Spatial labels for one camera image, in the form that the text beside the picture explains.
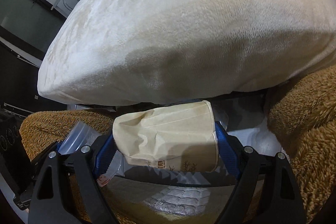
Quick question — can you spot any brown fluffy rug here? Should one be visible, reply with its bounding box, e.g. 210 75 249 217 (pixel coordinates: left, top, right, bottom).
19 66 335 223

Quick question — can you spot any clear trash bin bag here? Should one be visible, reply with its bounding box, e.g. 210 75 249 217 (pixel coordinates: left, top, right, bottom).
105 97 284 224

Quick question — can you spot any brown paper cup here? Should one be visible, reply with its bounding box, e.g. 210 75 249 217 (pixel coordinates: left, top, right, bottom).
112 101 219 172

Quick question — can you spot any beige plush bed blanket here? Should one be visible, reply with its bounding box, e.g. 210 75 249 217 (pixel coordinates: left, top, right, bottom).
37 0 335 106

